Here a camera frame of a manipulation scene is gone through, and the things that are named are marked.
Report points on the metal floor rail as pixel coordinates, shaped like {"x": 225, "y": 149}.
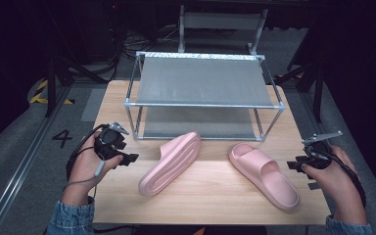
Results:
{"x": 23, "y": 163}

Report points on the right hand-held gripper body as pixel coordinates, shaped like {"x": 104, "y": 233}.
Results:
{"x": 319, "y": 153}

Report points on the grey folding chair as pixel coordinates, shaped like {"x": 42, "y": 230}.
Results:
{"x": 222, "y": 23}

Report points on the person's right hand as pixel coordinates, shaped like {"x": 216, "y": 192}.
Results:
{"x": 336, "y": 182}

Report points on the pink slipper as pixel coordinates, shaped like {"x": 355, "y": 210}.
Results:
{"x": 171, "y": 163}
{"x": 264, "y": 176}

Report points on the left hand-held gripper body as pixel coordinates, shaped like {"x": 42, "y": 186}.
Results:
{"x": 108, "y": 143}

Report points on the yellow black floor tape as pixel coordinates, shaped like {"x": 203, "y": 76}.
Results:
{"x": 40, "y": 94}

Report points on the black tripod stand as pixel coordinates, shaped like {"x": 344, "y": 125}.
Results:
{"x": 57, "y": 75}
{"x": 313, "y": 75}

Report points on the metal shoe rack grey shelves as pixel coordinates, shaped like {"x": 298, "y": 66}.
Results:
{"x": 202, "y": 81}

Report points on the person's left hand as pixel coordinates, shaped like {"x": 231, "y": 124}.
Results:
{"x": 84, "y": 166}

